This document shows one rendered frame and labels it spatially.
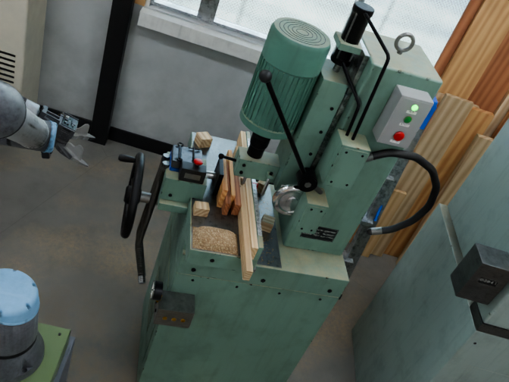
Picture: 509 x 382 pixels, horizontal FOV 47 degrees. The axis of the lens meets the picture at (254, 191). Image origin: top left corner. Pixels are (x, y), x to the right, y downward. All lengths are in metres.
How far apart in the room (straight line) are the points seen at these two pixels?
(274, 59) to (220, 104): 1.69
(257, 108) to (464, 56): 1.57
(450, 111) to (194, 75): 1.34
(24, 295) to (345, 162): 0.92
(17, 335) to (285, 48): 1.00
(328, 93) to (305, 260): 0.60
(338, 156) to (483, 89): 1.64
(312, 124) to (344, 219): 0.38
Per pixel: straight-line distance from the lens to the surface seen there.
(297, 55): 1.59
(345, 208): 1.91
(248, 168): 1.85
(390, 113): 1.65
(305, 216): 1.78
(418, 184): 3.21
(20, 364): 1.69
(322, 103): 1.69
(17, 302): 1.54
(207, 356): 2.27
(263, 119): 1.69
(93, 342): 2.56
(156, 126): 3.42
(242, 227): 1.79
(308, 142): 1.76
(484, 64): 3.09
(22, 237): 2.90
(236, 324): 2.12
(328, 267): 2.01
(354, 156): 1.67
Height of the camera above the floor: 2.11
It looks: 37 degrees down
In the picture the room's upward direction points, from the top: 23 degrees clockwise
